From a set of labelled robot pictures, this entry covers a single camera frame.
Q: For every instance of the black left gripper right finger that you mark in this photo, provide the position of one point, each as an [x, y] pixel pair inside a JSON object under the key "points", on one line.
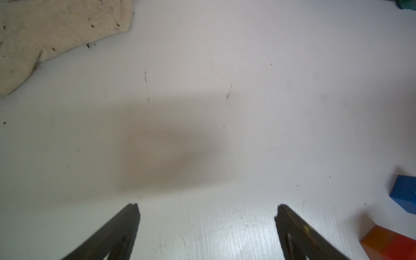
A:
{"points": [[299, 241]]}

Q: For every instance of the green plastic tool case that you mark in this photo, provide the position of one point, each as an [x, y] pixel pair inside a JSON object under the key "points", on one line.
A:
{"points": [[406, 4]]}

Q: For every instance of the orange square lego brick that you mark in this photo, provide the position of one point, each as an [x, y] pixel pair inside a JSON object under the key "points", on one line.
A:
{"points": [[376, 240]]}

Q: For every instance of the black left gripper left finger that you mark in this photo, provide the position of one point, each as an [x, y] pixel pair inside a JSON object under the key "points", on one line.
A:
{"points": [[114, 240]]}

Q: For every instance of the red small lego brick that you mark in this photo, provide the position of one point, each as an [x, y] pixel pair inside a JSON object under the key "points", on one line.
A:
{"points": [[400, 248]]}

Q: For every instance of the blue long lego brick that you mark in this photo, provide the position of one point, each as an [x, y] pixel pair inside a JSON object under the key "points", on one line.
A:
{"points": [[404, 193]]}

